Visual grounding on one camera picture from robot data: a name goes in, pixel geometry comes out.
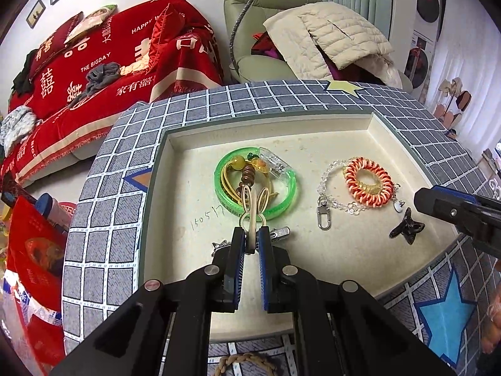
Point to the blue lidded container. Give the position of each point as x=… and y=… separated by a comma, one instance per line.
x=51, y=209

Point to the grey gooseneck holder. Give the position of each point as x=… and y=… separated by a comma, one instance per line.
x=235, y=35

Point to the green translucent bangle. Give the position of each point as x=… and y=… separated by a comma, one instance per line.
x=220, y=192

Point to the cream tray with grey rim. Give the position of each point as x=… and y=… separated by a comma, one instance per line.
x=313, y=262

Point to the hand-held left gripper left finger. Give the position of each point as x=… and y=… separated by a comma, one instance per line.
x=239, y=274

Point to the silver star hair clip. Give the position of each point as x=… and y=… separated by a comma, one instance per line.
x=218, y=246

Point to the red satin cushion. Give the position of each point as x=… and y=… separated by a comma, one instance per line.
x=164, y=35

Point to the white heart pendant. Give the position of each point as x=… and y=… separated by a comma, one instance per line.
x=398, y=206

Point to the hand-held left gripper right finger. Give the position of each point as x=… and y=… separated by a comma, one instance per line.
x=263, y=278

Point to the red gift bag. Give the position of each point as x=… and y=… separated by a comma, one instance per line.
x=31, y=250

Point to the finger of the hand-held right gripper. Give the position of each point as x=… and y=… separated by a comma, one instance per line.
x=462, y=195
x=438, y=203

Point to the small cream cloth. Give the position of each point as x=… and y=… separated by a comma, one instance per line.
x=135, y=68

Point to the black claw hair clip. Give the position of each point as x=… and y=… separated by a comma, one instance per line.
x=409, y=229

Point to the white teal patterned cloth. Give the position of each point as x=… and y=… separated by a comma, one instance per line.
x=17, y=123

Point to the small black picture frame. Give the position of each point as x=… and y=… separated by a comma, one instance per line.
x=36, y=13

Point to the photo printed pillow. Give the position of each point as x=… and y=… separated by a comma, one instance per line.
x=92, y=19

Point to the red embroidered pillow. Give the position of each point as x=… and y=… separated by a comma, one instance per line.
x=54, y=39

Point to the grey crumpled cloth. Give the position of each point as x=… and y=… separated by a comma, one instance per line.
x=100, y=74

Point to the clear plastic bag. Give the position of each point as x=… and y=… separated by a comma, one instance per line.
x=27, y=321

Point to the green armchair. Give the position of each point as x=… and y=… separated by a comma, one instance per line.
x=250, y=8

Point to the grey checked tablecloth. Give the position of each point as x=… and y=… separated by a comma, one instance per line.
x=117, y=203

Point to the dark clothes pile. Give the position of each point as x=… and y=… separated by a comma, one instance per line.
x=23, y=76

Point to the pink beige ornament stand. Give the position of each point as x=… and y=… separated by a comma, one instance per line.
x=454, y=102

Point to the purple cloth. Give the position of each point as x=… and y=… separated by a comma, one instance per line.
x=336, y=70

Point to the red printed sofa cover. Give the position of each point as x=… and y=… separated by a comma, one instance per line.
x=117, y=47

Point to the beige down jacket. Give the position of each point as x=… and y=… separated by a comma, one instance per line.
x=313, y=35

